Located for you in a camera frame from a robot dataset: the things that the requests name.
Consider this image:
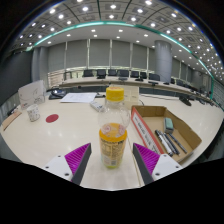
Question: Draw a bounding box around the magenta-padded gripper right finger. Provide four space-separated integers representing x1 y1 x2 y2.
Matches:
132 142 184 186

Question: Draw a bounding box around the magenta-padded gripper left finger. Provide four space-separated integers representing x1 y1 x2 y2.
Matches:
42 142 93 186

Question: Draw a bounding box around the yellow-capped clear drink bottle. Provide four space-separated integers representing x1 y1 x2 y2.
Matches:
97 86 132 170

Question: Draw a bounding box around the black and silver marker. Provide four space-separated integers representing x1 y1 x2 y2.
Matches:
154 129 175 157

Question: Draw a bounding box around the black pen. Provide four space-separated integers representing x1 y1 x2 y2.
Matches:
162 131 181 156
168 132 189 155

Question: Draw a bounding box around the open brown cardboard box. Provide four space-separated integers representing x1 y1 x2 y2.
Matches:
130 105 203 165

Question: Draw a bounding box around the teal board eraser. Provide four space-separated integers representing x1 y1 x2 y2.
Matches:
163 117 175 135

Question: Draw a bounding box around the flat round red coaster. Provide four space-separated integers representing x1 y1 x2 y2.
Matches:
45 113 60 124

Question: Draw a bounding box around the white printed paper sheet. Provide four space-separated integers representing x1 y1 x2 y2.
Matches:
59 92 98 104

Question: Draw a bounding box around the white patterned cup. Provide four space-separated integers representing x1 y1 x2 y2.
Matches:
26 103 42 123

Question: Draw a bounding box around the white paper ream box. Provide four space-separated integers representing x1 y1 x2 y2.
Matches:
18 79 47 111

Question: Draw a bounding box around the long curved conference desk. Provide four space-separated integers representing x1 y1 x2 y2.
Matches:
61 75 214 103

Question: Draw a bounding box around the group of black office chairs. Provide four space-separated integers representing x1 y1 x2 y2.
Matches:
82 68 196 88

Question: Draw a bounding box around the group of ceiling lights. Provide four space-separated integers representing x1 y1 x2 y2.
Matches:
16 0 224 84

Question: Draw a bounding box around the black device with cable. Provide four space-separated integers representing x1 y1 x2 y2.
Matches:
48 88 68 101

